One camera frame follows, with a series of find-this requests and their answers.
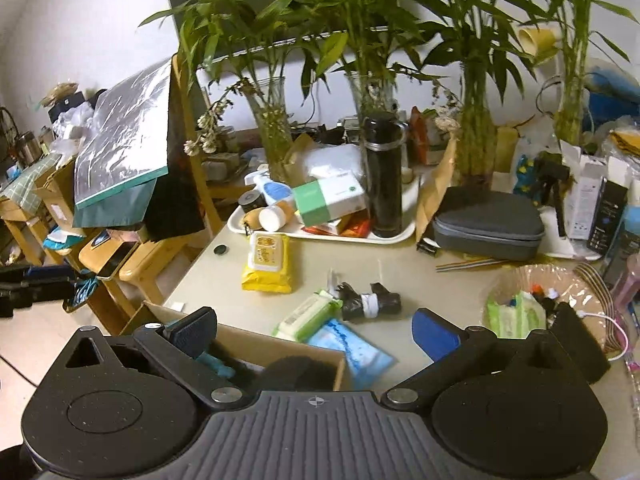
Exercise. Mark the black bag roll white band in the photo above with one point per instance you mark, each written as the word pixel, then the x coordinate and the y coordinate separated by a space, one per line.
pixel 370 302

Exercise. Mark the green wet wipes packet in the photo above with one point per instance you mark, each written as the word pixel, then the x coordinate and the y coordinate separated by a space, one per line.
pixel 305 317

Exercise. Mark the pink bottle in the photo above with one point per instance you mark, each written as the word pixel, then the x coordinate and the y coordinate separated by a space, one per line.
pixel 629 287

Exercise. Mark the black pouch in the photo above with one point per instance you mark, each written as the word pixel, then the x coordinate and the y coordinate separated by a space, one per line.
pixel 580 340

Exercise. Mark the white spray bottle blue label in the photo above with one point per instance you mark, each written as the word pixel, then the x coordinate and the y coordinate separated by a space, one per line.
pixel 275 191

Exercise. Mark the glass vase with bamboo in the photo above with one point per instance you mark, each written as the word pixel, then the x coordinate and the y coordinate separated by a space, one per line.
pixel 372 95
pixel 475 135
pixel 572 110

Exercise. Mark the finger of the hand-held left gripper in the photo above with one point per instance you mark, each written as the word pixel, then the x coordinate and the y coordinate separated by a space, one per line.
pixel 45 276
pixel 30 297

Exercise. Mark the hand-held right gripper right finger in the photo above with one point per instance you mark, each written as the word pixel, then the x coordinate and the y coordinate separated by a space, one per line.
pixel 430 330

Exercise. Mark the large smartphone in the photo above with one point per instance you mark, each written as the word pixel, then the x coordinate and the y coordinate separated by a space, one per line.
pixel 116 260

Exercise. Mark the small black round disc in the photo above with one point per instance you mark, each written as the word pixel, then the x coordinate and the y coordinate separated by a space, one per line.
pixel 220 249

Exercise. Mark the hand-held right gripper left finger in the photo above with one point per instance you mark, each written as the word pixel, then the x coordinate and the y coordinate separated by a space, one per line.
pixel 192 332

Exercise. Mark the white-capped bottle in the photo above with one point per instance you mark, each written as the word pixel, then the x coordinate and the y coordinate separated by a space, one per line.
pixel 274 217

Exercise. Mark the black thermos bottle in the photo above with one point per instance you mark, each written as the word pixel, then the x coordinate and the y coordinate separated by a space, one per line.
pixel 382 175

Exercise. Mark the green tissue pack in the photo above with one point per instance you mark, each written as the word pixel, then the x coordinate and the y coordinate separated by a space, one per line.
pixel 515 317

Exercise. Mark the tan pouch with carabiner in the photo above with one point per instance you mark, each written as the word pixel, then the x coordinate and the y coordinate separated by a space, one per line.
pixel 252 219

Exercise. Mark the teal fluffy cloth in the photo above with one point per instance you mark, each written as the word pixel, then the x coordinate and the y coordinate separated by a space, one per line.
pixel 217 364

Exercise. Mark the white plastic tray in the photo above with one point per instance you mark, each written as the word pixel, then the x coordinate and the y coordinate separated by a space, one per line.
pixel 320 234

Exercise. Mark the yellow bag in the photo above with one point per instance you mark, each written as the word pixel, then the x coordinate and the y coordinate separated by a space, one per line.
pixel 627 142

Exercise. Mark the teal plaid bag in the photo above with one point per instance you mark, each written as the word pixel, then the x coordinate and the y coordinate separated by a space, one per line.
pixel 81 295

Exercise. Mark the green and white carton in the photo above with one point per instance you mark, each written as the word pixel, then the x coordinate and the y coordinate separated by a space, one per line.
pixel 325 202

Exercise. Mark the brown paper envelope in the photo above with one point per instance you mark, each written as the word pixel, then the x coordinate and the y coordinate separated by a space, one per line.
pixel 437 190

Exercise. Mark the grey zip case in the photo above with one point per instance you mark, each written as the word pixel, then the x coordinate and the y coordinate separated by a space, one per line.
pixel 487 225

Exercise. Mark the pink pouch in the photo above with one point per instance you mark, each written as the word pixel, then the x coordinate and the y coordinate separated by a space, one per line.
pixel 125 235

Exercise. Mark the red snack packet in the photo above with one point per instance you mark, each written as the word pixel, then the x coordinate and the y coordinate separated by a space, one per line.
pixel 356 225

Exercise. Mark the silver foil bag teal edge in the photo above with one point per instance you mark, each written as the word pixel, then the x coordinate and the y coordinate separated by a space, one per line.
pixel 125 130

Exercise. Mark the wooden chair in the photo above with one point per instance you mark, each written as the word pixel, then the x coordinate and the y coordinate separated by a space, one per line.
pixel 145 260

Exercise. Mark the yellow paper roll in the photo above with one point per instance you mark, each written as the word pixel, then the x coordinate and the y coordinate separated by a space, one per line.
pixel 537 40

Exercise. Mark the clear bag with snacks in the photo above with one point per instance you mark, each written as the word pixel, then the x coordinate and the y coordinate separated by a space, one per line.
pixel 550 280

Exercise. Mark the yellow wet wipes packet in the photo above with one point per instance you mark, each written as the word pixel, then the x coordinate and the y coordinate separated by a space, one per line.
pixel 267 260

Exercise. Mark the white paper wrapper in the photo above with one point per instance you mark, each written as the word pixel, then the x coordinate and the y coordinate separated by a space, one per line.
pixel 332 285

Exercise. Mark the black round jar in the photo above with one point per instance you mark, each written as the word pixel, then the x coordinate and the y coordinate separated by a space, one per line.
pixel 251 201

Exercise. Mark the blue and white soft packet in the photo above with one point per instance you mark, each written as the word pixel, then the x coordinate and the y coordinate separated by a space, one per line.
pixel 357 350

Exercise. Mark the black product box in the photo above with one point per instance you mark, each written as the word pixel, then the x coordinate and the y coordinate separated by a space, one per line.
pixel 607 217

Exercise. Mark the striped ribbon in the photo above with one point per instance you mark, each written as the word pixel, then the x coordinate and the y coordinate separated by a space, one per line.
pixel 470 263

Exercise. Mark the brown cardboard box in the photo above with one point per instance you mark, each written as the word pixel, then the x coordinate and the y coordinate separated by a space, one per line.
pixel 260 345

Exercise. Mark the white product box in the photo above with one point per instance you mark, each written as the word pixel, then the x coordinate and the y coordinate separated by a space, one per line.
pixel 582 195

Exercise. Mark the black cloth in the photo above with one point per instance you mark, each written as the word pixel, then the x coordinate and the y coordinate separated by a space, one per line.
pixel 175 185

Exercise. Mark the black mini tripod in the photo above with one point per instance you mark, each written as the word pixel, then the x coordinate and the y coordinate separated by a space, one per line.
pixel 552 180

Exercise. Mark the green checked cloth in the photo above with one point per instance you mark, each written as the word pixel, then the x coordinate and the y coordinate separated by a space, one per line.
pixel 25 182

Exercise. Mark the glass vase with dried flowers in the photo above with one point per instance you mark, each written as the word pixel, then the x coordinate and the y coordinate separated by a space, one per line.
pixel 272 145

